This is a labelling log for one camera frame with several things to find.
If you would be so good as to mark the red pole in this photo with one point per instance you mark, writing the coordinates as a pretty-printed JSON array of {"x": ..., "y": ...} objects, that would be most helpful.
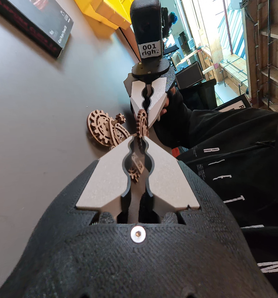
[{"x": 227, "y": 23}]

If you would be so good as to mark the framed white sign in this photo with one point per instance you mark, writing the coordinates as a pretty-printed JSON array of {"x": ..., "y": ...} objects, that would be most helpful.
[{"x": 236, "y": 104}]

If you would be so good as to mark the wooden shelf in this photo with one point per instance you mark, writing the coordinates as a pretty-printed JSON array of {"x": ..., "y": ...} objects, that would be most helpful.
[{"x": 276, "y": 46}]

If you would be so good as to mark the black puzzle box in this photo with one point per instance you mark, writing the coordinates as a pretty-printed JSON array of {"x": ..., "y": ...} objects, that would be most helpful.
[{"x": 36, "y": 21}]

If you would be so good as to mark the wooden gear assembly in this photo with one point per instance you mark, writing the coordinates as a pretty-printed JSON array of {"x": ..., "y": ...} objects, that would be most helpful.
[{"x": 120, "y": 136}]

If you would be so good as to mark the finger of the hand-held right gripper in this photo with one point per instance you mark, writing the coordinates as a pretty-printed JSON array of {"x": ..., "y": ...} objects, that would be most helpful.
[
  {"x": 157, "y": 95},
  {"x": 136, "y": 93}
]

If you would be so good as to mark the person's right hand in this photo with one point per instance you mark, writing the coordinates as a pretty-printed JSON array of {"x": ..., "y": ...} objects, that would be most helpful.
[{"x": 166, "y": 106}]

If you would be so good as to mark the yellow plastic bin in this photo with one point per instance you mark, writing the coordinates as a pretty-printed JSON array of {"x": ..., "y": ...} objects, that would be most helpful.
[{"x": 101, "y": 16}]

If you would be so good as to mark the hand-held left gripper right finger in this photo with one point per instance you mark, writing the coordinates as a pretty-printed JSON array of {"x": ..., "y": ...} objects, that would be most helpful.
[{"x": 174, "y": 186}]

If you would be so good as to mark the small wooden gear bracket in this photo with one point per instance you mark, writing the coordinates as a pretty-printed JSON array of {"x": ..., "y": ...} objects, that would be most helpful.
[{"x": 139, "y": 168}]

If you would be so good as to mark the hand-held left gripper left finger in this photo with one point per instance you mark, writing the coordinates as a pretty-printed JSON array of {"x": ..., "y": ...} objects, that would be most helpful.
[{"x": 101, "y": 186}]

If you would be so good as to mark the person's right forearm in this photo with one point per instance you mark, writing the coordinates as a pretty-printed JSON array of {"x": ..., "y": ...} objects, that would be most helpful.
[{"x": 222, "y": 125}]

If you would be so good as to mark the grey desk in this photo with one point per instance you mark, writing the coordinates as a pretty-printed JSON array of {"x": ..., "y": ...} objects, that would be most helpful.
[{"x": 36, "y": 116}]

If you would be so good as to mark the wooden workbench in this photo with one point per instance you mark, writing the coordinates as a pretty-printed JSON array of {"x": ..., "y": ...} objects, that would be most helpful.
[{"x": 234, "y": 69}]

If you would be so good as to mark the large wooden gear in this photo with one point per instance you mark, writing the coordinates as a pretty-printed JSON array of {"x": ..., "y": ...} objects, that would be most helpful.
[{"x": 141, "y": 125}]

